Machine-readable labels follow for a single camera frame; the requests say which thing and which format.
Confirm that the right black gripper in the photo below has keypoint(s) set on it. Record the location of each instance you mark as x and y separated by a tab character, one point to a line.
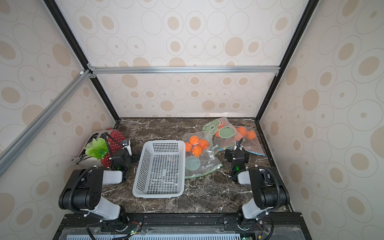
237	153

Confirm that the orange toy mandarin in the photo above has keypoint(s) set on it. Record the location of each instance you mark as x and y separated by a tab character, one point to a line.
204	144
188	146
197	151
194	140

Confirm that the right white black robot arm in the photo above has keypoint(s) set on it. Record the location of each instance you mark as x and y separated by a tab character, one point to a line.
268	189

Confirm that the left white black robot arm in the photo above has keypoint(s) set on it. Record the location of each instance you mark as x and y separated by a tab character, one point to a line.
111	156

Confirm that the blue-seal clear zip-top bag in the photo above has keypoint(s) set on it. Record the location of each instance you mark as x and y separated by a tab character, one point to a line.
252	146

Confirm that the green-seal clear zip-top bag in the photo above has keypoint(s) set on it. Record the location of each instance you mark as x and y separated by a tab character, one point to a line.
225	135

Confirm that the green toy lettuce leaf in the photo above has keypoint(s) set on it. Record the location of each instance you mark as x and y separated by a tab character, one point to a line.
97	149

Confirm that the white perforated plastic basket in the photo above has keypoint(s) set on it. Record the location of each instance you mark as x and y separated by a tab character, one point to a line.
161	170

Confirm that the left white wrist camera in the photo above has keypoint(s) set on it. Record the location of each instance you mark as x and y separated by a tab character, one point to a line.
127	146

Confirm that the silver aluminium back rail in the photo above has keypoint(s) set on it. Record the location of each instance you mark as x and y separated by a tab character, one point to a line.
190	70

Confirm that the silver aluminium rail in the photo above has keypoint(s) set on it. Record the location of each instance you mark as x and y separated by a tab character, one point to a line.
13	151
190	70

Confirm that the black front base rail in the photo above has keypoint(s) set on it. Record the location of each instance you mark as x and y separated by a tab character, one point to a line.
179	226

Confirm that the silver aluminium left rail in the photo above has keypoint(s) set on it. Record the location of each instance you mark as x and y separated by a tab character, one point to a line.
13	151

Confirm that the black left corner post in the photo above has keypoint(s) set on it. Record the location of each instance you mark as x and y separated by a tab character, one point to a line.
79	53

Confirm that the black corner post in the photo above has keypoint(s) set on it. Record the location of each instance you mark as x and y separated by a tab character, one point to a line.
299	31
79	53

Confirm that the black right corner post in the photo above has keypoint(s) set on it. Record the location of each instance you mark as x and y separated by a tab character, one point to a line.
299	31

